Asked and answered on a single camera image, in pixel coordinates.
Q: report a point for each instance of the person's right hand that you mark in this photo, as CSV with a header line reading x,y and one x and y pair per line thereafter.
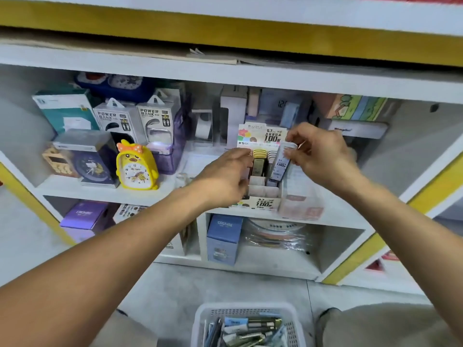
x,y
325,155

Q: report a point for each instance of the person's left hand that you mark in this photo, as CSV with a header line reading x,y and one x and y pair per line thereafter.
x,y
221,180

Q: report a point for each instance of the slim dark single packet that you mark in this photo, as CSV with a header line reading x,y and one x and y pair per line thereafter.
x,y
278,168

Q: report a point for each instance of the white shelf with yellow trim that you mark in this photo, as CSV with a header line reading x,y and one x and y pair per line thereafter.
x,y
239,74

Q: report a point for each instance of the white plastic basket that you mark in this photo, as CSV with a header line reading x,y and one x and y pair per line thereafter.
x,y
206,307

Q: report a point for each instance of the pile of lead refill packets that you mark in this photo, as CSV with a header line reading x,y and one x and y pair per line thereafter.
x,y
246,330

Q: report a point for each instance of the person's left forearm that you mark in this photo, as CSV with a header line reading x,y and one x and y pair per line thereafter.
x,y
94,278

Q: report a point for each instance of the person's right forearm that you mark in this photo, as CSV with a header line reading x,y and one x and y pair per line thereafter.
x,y
405,245

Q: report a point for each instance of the clear plastic tray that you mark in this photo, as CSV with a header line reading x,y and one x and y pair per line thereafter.
x,y
192,159

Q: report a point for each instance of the white long box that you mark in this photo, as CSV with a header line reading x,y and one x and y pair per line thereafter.
x,y
362,128

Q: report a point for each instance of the purple translucent container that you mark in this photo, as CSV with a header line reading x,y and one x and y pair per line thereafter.
x,y
173,156

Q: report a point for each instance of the pastel sticky notes pack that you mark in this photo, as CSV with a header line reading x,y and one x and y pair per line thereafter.
x,y
354,107

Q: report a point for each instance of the blue small carton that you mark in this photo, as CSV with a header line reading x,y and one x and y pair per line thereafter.
x,y
224,238

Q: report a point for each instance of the white refill display box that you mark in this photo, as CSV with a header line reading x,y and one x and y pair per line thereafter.
x,y
257,135

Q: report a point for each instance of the tape dispenser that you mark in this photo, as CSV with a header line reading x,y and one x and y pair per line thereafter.
x,y
202,125

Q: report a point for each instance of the grey digital clock box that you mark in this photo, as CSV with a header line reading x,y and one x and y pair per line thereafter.
x,y
278,108

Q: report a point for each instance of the white tall box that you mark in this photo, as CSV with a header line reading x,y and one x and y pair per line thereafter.
x,y
233,112

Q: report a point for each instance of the stack of wrapped discs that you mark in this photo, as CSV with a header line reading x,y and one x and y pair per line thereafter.
x,y
278,235

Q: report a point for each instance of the yellow alarm clock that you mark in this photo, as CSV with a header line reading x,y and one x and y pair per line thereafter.
x,y
137,168

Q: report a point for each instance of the white hanging accessory box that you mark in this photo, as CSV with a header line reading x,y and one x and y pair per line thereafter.
x,y
117,123
159,119

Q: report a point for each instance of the flat cardboard sheets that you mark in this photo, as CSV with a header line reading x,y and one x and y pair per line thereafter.
x,y
304,60

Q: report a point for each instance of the large white cardboard box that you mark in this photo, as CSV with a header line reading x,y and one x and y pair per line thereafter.
x,y
126,211

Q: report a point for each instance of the red white flat box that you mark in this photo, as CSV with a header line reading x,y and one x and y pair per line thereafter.
x,y
387,258

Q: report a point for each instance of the clear boxed dark clock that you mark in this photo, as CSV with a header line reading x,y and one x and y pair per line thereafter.
x,y
88,161

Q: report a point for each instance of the purple box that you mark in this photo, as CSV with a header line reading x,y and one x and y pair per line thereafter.
x,y
83,217

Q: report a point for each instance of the small tan alarm clock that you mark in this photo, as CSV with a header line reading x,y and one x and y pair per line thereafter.
x,y
58,162

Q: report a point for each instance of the grey sneaker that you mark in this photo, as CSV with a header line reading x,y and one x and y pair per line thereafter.
x,y
325,325

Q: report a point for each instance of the teal white box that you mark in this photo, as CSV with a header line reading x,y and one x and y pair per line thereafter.
x,y
64,112

